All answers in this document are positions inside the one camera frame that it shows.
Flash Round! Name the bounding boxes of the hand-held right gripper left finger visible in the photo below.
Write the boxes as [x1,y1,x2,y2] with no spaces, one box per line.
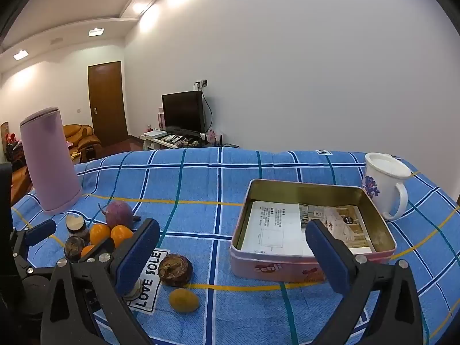
[40,218,160,345]

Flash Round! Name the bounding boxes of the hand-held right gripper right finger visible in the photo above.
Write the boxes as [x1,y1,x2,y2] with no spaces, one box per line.
[305,218,425,345]

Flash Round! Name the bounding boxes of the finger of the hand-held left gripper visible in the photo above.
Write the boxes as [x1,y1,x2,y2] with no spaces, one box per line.
[10,219,57,259]
[14,259,54,283]

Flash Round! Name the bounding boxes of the dark brown taro chunk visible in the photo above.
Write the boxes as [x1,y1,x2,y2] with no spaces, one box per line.
[64,236,86,262]

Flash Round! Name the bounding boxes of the purple radish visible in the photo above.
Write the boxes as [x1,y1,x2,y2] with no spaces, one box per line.
[99,201,141,229]

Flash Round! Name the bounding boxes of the pink tin box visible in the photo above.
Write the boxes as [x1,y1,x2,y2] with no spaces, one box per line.
[230,179,397,284]

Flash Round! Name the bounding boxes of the brownish lemon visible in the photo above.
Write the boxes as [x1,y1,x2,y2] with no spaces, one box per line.
[169,288,200,315]

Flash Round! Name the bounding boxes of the white cloth label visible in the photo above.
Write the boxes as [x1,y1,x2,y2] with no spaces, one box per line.
[127,248,170,315]

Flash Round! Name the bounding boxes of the printed leaflet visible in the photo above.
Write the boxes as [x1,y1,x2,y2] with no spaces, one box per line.
[298,204,372,256]

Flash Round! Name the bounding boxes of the purple electric kettle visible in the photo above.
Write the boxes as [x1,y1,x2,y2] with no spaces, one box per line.
[20,107,83,213]

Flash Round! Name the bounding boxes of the white floral mug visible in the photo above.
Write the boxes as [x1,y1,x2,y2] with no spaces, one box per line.
[361,153,413,222]

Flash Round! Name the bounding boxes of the orange leather armchair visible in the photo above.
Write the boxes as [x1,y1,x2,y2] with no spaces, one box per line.
[63,124,102,162]

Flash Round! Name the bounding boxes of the blue plaid blanket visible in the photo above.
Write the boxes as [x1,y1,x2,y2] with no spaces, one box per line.
[11,147,460,345]

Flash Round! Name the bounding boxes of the white television stand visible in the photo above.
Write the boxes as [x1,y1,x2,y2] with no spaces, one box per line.
[140,131,239,150]

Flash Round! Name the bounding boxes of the brown wooden door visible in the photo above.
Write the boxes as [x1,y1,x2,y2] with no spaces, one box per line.
[88,61,129,147]

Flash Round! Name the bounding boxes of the black television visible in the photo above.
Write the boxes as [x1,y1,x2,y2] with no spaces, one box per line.
[162,91,206,138]

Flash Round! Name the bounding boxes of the black power cable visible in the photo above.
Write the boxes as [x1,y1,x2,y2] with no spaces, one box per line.
[200,86,213,133]

